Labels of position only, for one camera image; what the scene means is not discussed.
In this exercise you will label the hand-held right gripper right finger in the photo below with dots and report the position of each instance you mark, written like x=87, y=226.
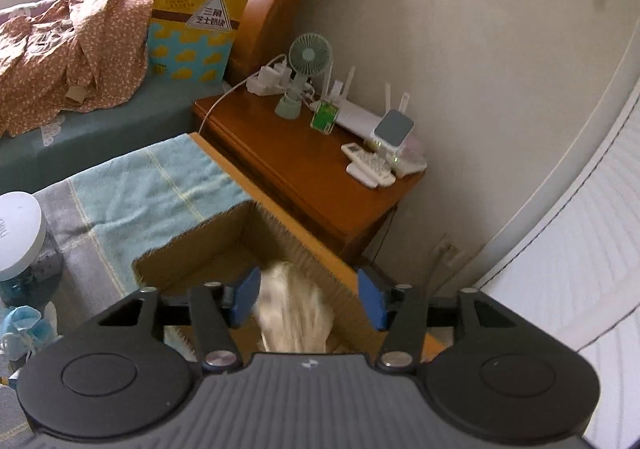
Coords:
x=372, y=300

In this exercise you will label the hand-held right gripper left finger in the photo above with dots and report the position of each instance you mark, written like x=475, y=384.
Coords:
x=244, y=300

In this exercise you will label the white plush toy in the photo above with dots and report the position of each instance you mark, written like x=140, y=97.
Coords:
x=295, y=309

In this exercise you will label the brown cardboard box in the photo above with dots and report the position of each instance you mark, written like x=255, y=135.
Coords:
x=215, y=249

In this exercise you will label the blue face mask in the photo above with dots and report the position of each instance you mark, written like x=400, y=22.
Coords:
x=25, y=326

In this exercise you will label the white remote control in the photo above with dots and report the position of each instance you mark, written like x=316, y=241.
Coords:
x=362, y=154
x=367, y=176

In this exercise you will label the wooden nightstand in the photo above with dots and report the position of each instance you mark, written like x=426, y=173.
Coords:
x=300, y=174

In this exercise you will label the clear plastic box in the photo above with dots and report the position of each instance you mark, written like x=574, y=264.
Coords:
x=411, y=161

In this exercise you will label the small grey cube device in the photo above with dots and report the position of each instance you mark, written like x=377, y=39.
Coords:
x=395, y=129

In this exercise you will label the white router with antennas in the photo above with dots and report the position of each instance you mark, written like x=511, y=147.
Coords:
x=357, y=119

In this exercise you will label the green card holder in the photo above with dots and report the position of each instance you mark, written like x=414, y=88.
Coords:
x=325, y=116

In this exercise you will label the bed with teal sheet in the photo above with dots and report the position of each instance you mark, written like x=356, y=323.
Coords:
x=150, y=114

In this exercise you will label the white louvered closet door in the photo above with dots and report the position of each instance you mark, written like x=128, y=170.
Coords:
x=590, y=254

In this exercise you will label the white charger plug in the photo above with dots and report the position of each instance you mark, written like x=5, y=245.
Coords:
x=272, y=75

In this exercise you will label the jar with white lid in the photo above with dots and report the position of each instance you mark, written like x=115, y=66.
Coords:
x=22, y=229

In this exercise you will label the small green desk fan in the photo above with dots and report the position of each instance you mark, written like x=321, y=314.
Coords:
x=306, y=54

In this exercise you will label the yellow blue snack bag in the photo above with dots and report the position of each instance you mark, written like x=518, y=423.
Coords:
x=195, y=39

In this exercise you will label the brown floral garment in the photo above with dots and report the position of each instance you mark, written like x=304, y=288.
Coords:
x=75, y=44

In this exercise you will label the white wall outlet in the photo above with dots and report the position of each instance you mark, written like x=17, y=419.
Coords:
x=454, y=254

